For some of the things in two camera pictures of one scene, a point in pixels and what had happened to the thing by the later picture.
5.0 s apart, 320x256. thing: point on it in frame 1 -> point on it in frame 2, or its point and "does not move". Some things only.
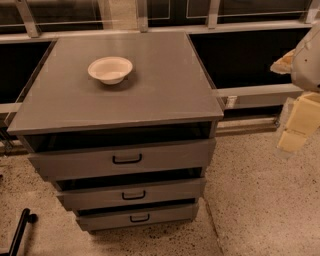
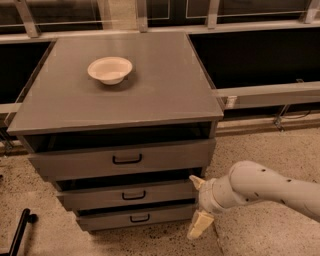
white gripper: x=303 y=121 -> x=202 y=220
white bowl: x=110 y=70 does not move
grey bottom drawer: x=109 y=219 does not move
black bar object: x=25 y=218 does not move
